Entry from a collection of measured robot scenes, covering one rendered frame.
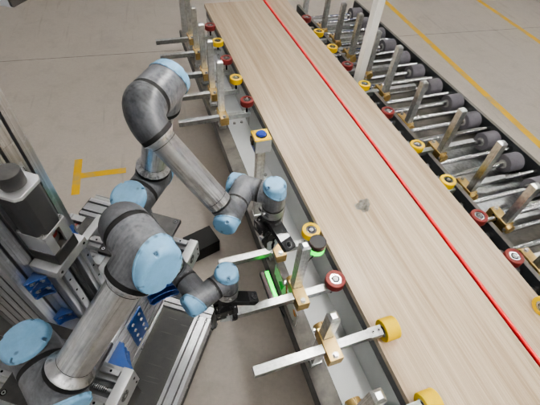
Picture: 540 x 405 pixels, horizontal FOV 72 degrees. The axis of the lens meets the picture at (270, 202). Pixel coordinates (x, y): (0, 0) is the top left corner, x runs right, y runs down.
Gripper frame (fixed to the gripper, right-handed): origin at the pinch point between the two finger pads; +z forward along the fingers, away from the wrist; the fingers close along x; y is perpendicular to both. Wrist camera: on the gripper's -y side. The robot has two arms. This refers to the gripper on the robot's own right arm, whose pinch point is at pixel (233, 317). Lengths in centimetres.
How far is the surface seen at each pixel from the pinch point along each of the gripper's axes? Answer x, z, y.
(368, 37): -134, -36, -121
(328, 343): 24.4, -14.9, -25.9
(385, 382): 38, 5, -47
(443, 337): 33, -8, -69
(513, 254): 12, -10, -120
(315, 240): -4.4, -32.6, -30.4
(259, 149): -51, -36, -25
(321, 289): 0.9, -4.1, -36.1
